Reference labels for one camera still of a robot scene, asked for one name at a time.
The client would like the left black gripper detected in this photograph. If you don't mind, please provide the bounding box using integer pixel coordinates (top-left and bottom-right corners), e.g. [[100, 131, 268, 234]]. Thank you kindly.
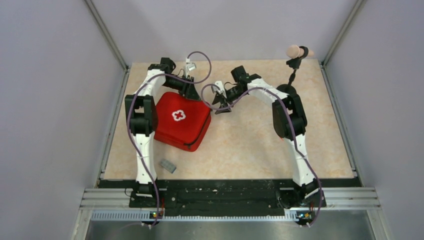
[[162, 74, 201, 101]]

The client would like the red black medicine kit bag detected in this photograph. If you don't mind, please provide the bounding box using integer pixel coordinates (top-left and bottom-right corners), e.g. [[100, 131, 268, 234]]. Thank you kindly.
[[154, 92, 212, 152]]

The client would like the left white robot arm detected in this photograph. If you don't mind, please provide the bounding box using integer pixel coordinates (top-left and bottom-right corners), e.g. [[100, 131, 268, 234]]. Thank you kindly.
[[124, 57, 211, 207]]

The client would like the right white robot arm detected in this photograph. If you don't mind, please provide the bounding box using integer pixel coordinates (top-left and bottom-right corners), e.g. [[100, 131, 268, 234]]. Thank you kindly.
[[211, 65, 319, 206]]

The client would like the grey blue pill blister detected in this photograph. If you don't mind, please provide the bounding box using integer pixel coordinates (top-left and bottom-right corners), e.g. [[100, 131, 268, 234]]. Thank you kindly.
[[159, 159, 177, 174]]

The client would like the black microphone stand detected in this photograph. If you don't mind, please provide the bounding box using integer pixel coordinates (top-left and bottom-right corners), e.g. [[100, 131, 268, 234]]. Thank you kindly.
[[277, 44, 315, 95]]

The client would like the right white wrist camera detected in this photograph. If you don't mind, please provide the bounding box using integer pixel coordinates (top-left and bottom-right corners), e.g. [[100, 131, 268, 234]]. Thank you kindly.
[[211, 80, 227, 99]]

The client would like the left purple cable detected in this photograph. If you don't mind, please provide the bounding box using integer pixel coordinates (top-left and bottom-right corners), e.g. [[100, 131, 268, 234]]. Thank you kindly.
[[126, 50, 213, 228]]

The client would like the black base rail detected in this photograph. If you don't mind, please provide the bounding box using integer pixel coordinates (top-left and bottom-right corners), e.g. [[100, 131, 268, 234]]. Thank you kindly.
[[129, 179, 327, 217]]

